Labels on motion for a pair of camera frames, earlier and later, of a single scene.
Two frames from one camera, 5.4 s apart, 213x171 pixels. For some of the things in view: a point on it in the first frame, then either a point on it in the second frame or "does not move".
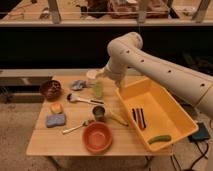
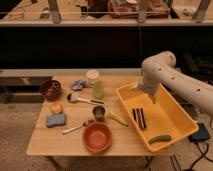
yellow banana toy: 117,120 does not move
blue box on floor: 200,135 does not move
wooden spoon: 74,98 does not move
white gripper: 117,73 -> 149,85
